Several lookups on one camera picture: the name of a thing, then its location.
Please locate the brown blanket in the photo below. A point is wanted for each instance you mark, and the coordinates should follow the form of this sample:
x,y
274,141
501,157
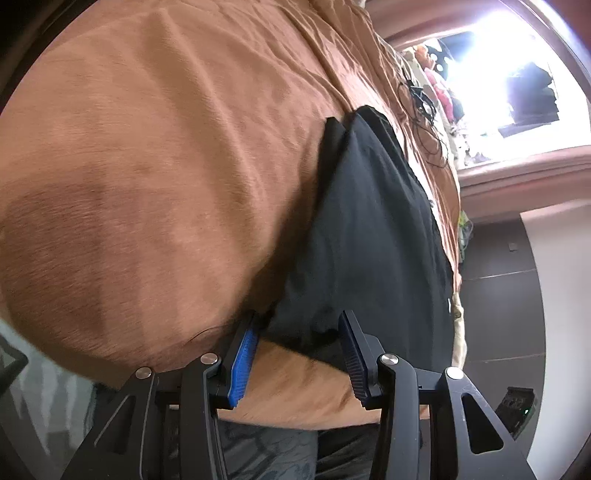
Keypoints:
x,y
161,161

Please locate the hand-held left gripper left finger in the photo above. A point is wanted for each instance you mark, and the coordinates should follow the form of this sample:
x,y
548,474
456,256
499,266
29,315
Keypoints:
x,y
242,364

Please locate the person's leg grey printed pants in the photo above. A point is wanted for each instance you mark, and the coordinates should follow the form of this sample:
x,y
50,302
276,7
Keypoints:
x,y
272,452

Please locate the black button shirt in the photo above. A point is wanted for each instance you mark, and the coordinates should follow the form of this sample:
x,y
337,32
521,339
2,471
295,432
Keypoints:
x,y
369,240

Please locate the pile of colourful clothes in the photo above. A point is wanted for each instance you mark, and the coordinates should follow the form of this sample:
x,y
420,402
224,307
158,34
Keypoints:
x,y
443,87

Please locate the wide dark hanging garment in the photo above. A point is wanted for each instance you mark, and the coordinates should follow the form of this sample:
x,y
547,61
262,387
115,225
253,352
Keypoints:
x,y
531,92

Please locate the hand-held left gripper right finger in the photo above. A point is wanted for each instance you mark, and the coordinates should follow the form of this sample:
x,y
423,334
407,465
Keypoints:
x,y
356,364

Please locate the cream folded blanket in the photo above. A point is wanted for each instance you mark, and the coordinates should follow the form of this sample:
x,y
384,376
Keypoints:
x,y
459,332

